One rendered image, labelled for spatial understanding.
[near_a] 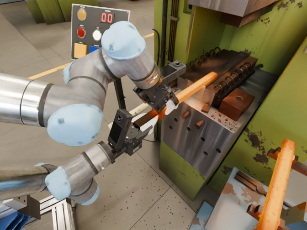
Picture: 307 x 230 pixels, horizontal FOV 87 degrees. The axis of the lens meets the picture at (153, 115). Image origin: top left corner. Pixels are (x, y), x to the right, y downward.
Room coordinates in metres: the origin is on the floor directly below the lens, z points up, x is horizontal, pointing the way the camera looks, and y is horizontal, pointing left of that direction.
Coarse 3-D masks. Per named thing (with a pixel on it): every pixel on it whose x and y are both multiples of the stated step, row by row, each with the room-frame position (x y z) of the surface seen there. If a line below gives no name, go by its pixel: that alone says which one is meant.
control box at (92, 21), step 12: (72, 12) 0.97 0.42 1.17; (96, 12) 0.92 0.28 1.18; (108, 12) 0.90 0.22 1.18; (120, 12) 0.87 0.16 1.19; (72, 24) 0.94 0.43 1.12; (84, 24) 0.91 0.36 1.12; (96, 24) 0.89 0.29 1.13; (108, 24) 0.87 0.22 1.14; (72, 36) 0.91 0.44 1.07; (84, 36) 0.88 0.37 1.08; (72, 48) 0.88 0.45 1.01
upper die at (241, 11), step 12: (192, 0) 0.65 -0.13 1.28; (204, 0) 0.61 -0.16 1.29; (216, 0) 0.58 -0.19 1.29; (228, 0) 0.55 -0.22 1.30; (240, 0) 0.53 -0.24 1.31; (252, 0) 0.53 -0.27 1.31; (264, 0) 0.60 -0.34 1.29; (276, 0) 0.69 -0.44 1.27; (228, 12) 0.55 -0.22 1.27; (240, 12) 0.52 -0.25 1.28
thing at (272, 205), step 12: (288, 144) 0.28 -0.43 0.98; (288, 156) 0.24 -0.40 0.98; (276, 168) 0.20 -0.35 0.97; (288, 168) 0.20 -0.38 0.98; (276, 180) 0.17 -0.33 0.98; (276, 192) 0.14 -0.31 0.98; (264, 204) 0.11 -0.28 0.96; (276, 204) 0.11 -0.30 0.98; (264, 216) 0.08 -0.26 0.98; (276, 216) 0.08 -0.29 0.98; (264, 228) 0.06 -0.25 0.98; (276, 228) 0.06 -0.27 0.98
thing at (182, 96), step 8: (200, 80) 0.58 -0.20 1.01; (208, 80) 0.59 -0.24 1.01; (192, 88) 0.52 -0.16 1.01; (200, 88) 0.55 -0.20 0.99; (176, 96) 0.47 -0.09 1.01; (184, 96) 0.47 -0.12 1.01; (152, 112) 0.38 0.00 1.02; (136, 120) 0.34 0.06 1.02; (144, 120) 0.34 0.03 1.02; (136, 128) 0.33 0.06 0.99
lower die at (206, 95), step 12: (204, 60) 0.81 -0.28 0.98; (216, 60) 0.79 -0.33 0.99; (228, 60) 0.77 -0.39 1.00; (240, 60) 0.77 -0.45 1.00; (252, 60) 0.79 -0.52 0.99; (192, 72) 0.69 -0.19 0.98; (204, 72) 0.68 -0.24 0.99; (228, 72) 0.67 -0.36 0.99; (240, 72) 0.67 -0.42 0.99; (180, 84) 0.64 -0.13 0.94; (228, 84) 0.60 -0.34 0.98; (204, 96) 0.54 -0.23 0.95; (216, 96) 0.53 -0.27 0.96
